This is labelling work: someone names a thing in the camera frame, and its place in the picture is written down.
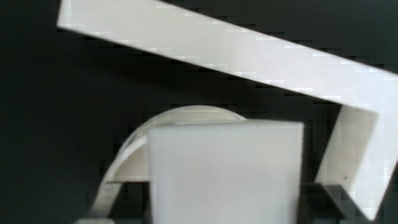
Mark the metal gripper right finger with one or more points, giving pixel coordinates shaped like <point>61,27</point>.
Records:
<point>327,206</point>

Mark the white round stool seat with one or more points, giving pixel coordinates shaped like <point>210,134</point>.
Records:
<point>128,169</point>

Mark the white U-shaped fence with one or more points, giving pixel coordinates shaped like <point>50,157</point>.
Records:
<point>157,27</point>

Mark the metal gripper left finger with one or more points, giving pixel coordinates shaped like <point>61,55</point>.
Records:
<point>125,208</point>

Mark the white stool leg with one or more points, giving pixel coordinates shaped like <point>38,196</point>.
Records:
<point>226,172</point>

